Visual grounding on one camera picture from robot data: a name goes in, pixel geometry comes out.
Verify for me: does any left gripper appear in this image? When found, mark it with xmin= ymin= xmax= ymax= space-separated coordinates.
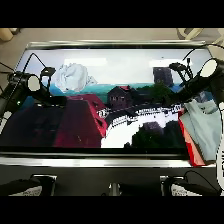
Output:
xmin=42 ymin=94 xmax=68 ymax=108

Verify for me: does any white shirt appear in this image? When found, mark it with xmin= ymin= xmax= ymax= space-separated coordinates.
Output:
xmin=54 ymin=62 xmax=98 ymax=93

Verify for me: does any red garment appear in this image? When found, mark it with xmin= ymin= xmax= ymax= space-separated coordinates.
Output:
xmin=177 ymin=109 xmax=207 ymax=168

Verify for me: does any grey-blue garment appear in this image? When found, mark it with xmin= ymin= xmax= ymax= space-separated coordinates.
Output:
xmin=181 ymin=98 xmax=223 ymax=164

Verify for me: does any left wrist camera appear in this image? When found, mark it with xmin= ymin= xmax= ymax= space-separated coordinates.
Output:
xmin=39 ymin=66 xmax=57 ymax=96

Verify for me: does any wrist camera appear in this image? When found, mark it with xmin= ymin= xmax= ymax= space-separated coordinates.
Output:
xmin=168 ymin=58 xmax=194 ymax=88
xmin=39 ymin=66 xmax=57 ymax=96

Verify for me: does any black cable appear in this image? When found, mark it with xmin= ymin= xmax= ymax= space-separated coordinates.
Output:
xmin=19 ymin=52 xmax=47 ymax=80
xmin=182 ymin=43 xmax=224 ymax=62
xmin=184 ymin=169 xmax=222 ymax=194

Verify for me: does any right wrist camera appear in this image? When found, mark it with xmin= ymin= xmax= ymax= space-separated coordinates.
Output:
xmin=168 ymin=58 xmax=194 ymax=88

